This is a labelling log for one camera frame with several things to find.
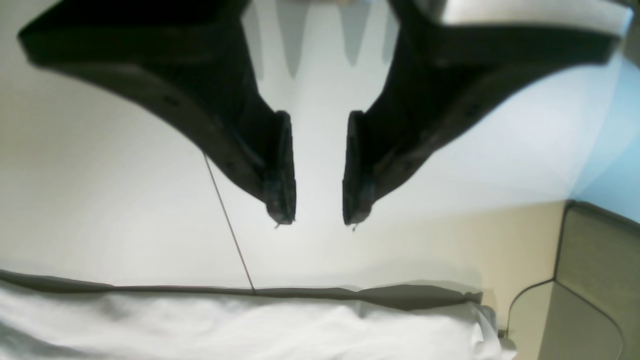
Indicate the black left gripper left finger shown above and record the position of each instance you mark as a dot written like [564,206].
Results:
[187,62]

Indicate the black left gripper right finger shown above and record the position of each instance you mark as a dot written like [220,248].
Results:
[453,63]

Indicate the white t-shirt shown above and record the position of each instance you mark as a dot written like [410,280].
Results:
[125,325]

